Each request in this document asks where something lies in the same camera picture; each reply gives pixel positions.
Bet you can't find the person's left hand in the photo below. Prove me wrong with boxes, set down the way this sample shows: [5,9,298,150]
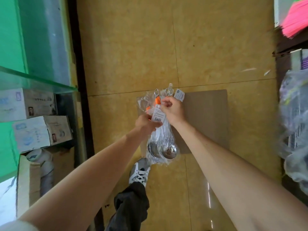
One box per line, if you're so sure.
[134,113,163,142]

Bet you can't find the person's right hand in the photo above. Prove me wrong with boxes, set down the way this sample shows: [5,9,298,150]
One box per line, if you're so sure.
[160,96,187,128]

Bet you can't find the person's left forearm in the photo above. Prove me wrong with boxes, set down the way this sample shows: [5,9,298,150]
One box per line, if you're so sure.
[19,132,150,231]

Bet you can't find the person's right forearm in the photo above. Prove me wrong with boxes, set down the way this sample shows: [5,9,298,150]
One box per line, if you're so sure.
[173,122,308,231]

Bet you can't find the brown cardboard sheet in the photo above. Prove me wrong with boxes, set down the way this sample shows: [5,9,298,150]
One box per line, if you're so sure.
[140,90,231,153]

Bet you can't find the grey white sneaker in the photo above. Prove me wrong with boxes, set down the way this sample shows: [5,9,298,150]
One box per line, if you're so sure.
[128,158,152,187]

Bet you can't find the black trousers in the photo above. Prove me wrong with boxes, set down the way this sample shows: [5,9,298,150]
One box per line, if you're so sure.
[105,182,150,231]

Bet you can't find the white printed carton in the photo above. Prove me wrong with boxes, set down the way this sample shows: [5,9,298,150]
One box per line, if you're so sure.
[0,88,57,123]
[12,115,73,153]

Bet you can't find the pile of plastic wrapped utensils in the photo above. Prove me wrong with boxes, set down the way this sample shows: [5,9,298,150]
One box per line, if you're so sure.
[278,69,308,192]

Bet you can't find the pink green broom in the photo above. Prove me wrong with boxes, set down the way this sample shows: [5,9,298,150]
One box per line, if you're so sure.
[280,0,308,39]
[273,37,308,73]

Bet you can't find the white flat board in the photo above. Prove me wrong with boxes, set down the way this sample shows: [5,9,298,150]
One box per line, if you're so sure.
[273,0,301,28]

